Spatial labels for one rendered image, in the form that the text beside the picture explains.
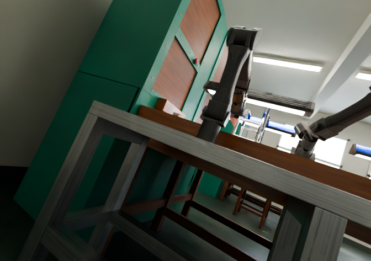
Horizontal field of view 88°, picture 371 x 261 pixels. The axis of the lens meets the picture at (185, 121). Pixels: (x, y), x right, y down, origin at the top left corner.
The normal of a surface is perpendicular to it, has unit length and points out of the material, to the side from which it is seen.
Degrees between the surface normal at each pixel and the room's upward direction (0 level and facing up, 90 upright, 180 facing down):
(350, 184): 90
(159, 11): 90
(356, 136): 90
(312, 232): 90
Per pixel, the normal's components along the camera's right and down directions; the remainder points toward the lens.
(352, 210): -0.33, -0.26
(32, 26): 0.87, 0.29
